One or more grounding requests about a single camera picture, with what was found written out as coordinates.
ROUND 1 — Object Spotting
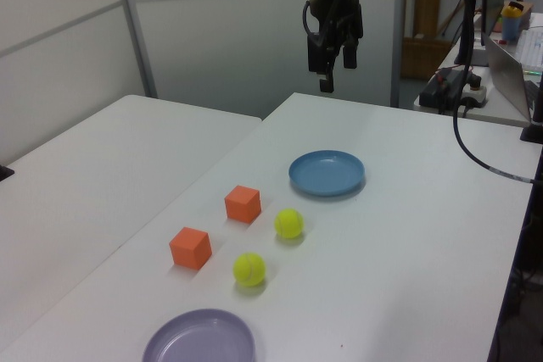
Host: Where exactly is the blue plastic plate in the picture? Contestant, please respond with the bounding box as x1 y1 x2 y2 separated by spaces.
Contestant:
288 149 366 198

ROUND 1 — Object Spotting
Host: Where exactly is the white power socket strip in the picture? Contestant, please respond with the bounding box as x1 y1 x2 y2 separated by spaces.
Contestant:
460 75 487 108

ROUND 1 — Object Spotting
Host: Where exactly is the yellow tennis ball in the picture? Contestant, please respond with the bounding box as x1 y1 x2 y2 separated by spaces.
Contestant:
232 252 267 287
273 208 305 239

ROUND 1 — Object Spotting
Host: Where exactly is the white side desk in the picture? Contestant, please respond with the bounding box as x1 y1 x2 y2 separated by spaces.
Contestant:
413 12 543 128

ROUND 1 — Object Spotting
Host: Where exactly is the blue plastic cup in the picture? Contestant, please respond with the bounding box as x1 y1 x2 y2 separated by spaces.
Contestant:
501 16 523 42

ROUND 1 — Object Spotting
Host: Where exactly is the dark blue table frame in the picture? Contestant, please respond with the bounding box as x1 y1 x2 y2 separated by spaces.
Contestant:
486 179 540 362

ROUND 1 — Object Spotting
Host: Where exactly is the black clamp post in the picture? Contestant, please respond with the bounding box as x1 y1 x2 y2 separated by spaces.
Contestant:
520 69 543 143

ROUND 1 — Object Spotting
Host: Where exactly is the black power supply box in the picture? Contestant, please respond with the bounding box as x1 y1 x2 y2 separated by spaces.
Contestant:
419 68 467 109

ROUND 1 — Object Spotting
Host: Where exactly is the grey upright partition post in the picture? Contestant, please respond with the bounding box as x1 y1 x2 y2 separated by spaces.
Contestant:
389 0 409 109

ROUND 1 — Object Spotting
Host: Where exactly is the purple plastic plate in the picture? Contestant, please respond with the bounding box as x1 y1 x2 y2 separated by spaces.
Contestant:
142 309 257 362

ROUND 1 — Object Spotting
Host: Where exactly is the silver laptop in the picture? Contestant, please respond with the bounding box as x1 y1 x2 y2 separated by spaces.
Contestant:
481 31 543 124

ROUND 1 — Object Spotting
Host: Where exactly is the black monitor stand pole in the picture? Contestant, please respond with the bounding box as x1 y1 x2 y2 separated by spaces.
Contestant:
454 0 488 67

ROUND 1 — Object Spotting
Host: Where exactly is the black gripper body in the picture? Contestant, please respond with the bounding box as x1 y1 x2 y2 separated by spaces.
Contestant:
307 0 362 47

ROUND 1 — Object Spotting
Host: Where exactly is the brown wooden cabinet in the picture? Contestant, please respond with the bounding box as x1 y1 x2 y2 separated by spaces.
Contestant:
400 0 443 81

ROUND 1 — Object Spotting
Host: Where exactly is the grey slanted partition post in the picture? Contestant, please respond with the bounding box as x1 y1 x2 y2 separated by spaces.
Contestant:
110 0 159 99

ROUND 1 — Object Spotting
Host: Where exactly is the orange foam cube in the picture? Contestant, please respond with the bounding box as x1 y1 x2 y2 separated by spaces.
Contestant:
224 185 261 224
168 226 212 270

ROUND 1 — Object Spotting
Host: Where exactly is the yellow and black toy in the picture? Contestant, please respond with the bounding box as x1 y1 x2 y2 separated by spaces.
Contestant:
501 0 525 19

